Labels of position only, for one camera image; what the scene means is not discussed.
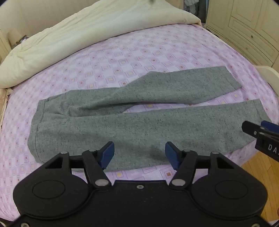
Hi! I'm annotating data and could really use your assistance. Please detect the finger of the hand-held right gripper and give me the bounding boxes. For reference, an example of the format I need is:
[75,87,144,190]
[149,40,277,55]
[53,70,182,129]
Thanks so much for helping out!
[242,120,269,138]
[261,120,279,133]

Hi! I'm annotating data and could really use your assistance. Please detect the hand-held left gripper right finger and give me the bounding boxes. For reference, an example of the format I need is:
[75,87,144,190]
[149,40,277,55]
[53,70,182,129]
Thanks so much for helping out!
[165,141,240,188]

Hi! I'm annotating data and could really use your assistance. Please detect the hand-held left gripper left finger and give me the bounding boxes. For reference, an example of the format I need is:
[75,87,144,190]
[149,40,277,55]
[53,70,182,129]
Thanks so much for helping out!
[41,141,115,188]

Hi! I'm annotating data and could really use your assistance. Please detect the grey speckled pants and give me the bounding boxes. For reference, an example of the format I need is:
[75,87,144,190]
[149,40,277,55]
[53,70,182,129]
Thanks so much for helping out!
[27,65,272,172]

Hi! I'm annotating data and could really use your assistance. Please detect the cream bed footboard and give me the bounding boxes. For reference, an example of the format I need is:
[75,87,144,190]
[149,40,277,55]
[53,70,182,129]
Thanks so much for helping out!
[254,65,279,96]

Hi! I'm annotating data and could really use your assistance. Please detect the cream wardrobe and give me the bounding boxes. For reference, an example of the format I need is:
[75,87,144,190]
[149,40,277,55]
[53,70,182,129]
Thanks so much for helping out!
[206,0,279,68]

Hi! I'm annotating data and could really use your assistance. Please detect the purple patterned bed sheet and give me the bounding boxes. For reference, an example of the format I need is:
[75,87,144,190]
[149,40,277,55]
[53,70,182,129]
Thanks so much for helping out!
[0,22,279,219]

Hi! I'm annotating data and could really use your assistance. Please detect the beige satin bed cover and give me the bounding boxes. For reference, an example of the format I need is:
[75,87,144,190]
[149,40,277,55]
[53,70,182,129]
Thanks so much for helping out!
[0,87,14,131]

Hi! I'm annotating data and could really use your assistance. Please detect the cream duvet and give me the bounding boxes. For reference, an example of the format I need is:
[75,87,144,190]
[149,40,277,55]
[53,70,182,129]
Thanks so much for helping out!
[0,0,202,89]

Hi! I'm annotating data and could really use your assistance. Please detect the hanging clothes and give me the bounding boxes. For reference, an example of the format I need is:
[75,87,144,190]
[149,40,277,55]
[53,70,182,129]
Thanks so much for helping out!
[184,0,205,22]

